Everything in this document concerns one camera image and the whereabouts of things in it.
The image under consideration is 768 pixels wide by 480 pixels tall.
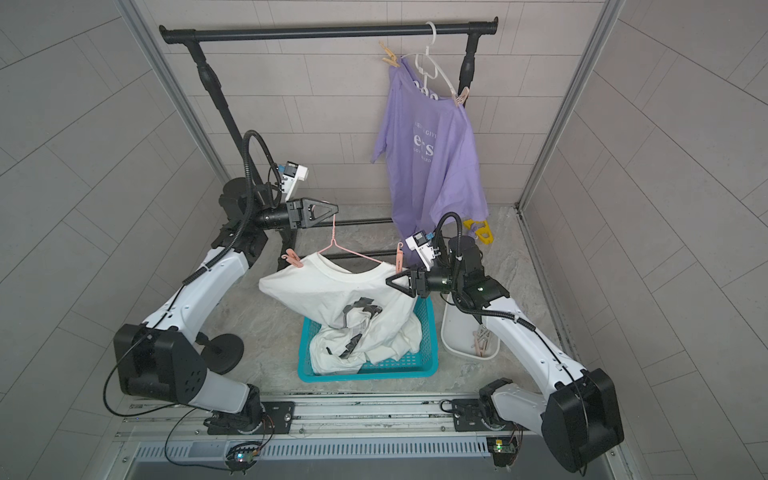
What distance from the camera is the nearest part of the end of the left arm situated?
610 mm

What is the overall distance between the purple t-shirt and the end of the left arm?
19 centimetres

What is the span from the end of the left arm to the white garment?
10 cm

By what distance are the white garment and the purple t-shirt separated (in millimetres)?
126

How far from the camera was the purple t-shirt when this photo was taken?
2.12ft

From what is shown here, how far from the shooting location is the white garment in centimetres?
70

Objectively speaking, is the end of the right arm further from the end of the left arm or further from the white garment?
the end of the left arm

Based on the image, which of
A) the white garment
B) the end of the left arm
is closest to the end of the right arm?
the white garment
